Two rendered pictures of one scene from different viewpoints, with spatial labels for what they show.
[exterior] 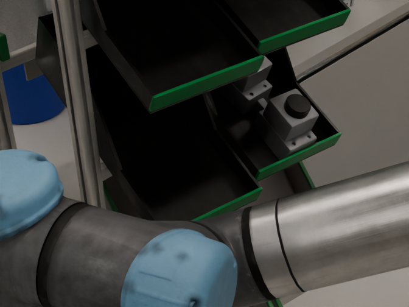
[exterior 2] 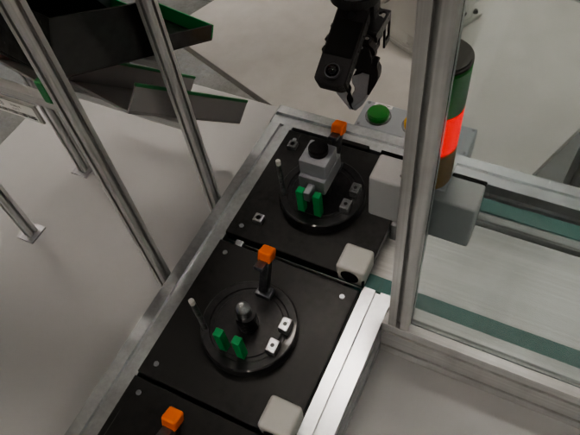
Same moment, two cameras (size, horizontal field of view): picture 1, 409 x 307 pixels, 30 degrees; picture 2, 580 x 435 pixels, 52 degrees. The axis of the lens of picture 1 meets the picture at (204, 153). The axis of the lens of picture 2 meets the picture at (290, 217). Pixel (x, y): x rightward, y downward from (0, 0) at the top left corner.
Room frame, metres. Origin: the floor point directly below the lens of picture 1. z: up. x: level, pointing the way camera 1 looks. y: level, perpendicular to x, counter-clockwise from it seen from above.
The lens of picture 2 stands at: (0.68, 0.80, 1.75)
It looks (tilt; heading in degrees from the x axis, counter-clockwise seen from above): 55 degrees down; 259
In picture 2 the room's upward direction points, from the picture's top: 10 degrees counter-clockwise
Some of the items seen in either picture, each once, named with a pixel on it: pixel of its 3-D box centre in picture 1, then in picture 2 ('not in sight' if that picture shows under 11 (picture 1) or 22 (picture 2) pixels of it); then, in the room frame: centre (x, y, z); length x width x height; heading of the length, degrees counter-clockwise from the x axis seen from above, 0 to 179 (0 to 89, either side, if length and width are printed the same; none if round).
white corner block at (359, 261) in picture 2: not in sight; (355, 265); (0.52, 0.38, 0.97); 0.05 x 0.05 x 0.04; 45
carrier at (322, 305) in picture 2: not in sight; (246, 317); (0.70, 0.42, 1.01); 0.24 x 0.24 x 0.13; 45
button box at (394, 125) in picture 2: not in sight; (413, 136); (0.31, 0.14, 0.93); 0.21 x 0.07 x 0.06; 135
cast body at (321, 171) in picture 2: not in sight; (316, 167); (0.52, 0.24, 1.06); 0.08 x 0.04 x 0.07; 45
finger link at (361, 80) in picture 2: not in sight; (366, 82); (0.40, 0.15, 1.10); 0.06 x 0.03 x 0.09; 45
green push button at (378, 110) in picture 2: not in sight; (378, 115); (0.36, 0.10, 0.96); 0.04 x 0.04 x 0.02
